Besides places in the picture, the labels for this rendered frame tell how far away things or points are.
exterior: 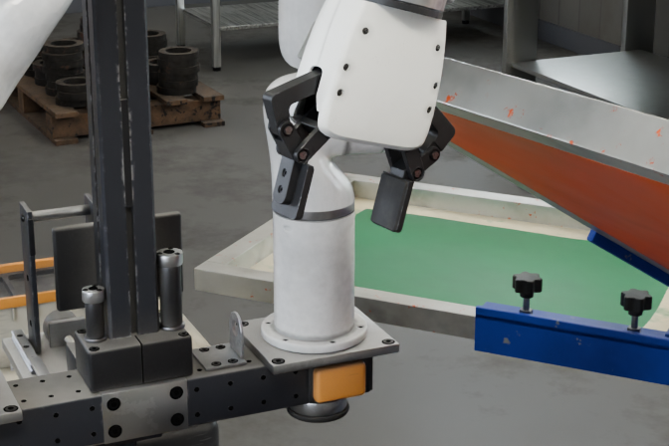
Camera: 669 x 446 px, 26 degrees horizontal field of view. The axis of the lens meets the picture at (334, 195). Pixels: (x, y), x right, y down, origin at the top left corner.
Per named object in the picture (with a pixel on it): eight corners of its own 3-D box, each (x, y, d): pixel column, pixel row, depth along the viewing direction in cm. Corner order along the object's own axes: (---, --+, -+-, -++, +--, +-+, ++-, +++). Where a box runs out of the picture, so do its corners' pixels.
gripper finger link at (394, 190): (421, 140, 110) (400, 225, 111) (389, 134, 108) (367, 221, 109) (448, 150, 107) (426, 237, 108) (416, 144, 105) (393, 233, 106)
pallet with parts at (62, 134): (45, 147, 661) (39, 49, 647) (-11, 87, 772) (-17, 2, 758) (227, 126, 695) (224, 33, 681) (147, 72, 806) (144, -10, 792)
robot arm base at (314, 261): (237, 313, 177) (235, 192, 173) (332, 298, 182) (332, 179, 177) (284, 360, 164) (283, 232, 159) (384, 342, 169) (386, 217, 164)
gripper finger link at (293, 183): (300, 118, 103) (278, 209, 104) (263, 112, 101) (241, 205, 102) (326, 128, 100) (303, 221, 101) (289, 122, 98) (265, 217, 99)
